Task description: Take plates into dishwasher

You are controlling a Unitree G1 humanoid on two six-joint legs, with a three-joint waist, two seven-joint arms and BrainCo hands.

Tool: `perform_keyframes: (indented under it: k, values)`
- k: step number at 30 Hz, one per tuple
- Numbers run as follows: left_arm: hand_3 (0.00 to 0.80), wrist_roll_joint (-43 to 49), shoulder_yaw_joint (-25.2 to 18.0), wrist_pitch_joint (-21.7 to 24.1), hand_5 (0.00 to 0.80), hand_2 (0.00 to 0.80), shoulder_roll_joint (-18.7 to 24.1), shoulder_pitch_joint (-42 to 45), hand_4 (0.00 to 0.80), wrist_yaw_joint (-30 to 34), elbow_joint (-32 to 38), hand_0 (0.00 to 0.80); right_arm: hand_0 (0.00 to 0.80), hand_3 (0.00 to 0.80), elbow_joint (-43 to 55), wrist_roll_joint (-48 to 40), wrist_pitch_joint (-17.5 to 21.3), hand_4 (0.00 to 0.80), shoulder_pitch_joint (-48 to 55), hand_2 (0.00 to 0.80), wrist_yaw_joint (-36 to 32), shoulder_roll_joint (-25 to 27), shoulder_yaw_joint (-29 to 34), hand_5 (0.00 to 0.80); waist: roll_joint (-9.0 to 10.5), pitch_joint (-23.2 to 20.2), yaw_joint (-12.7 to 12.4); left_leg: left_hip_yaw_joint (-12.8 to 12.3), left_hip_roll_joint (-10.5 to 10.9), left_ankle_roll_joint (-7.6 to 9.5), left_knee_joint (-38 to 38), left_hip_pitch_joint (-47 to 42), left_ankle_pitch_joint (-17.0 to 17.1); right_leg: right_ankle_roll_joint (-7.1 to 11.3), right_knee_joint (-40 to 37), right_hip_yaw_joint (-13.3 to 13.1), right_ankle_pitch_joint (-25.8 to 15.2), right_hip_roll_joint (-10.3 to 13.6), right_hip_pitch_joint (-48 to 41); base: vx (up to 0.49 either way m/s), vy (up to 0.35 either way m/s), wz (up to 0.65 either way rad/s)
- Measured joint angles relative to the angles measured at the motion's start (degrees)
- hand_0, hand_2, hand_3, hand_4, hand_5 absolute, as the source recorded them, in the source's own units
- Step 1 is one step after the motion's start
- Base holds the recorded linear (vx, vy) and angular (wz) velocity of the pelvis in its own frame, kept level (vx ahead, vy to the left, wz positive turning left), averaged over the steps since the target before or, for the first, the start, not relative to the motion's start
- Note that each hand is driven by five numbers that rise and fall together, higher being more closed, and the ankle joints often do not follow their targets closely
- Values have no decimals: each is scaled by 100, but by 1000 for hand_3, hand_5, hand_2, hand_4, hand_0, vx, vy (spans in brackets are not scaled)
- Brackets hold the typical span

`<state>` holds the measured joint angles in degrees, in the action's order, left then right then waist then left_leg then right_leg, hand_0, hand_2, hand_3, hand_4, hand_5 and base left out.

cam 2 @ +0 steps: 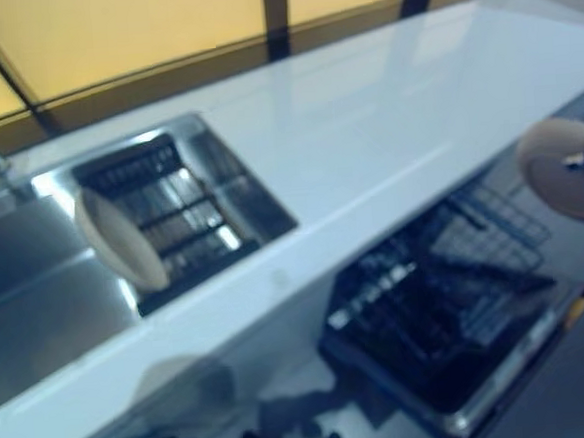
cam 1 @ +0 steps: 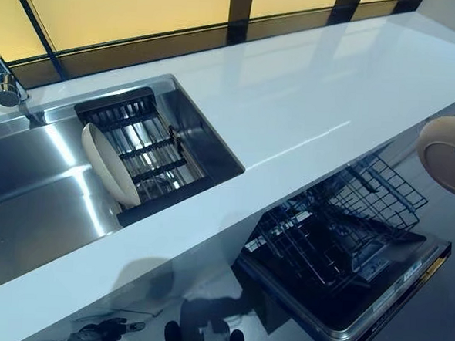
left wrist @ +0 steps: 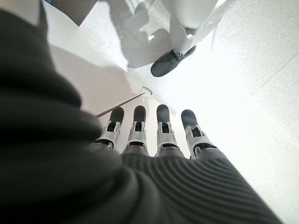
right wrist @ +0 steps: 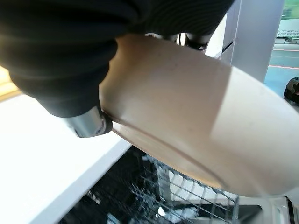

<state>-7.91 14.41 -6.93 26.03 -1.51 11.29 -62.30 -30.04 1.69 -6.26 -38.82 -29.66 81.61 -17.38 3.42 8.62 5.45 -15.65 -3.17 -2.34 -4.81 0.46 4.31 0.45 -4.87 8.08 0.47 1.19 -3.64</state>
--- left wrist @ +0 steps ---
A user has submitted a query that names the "white cabinet door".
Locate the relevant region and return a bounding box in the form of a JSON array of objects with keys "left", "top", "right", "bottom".
[{"left": 46, "top": 44, "right": 147, "bottom": 119}]

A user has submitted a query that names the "robot left leg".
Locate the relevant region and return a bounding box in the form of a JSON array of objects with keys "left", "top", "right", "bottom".
[{"left": 150, "top": 0, "right": 228, "bottom": 77}]

